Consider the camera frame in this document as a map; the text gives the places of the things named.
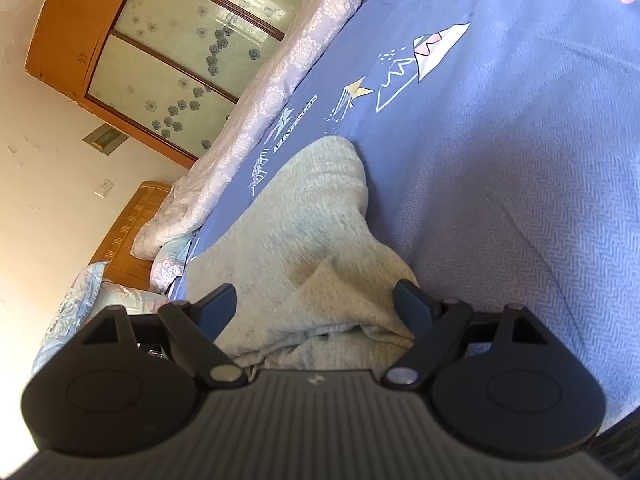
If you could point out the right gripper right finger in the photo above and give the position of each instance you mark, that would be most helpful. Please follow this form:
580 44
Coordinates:
437 329

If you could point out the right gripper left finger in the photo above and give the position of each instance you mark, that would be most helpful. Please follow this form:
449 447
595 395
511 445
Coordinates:
192 329

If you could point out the grey sweat pants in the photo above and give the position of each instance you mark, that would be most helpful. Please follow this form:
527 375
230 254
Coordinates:
314 286

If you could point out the small white blue pillow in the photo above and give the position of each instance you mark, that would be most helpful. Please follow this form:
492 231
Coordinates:
169 263

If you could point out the wooden headboard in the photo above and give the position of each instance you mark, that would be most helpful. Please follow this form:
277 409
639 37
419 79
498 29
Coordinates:
115 249

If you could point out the floral pillow stack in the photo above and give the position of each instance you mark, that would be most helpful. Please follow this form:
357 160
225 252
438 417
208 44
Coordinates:
91 293

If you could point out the blue patterned bed sheet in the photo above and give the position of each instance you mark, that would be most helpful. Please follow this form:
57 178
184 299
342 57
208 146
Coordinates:
501 144

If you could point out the wardrobe with glass doors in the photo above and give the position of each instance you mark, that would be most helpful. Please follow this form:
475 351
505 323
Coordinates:
165 72

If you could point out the white lilac quilt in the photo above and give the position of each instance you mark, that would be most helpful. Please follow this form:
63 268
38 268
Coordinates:
193 197

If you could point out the white wall switch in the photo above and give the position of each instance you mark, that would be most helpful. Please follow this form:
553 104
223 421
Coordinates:
104 188

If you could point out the wall electrical panel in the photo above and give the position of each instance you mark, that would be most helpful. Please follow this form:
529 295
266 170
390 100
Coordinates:
105 139

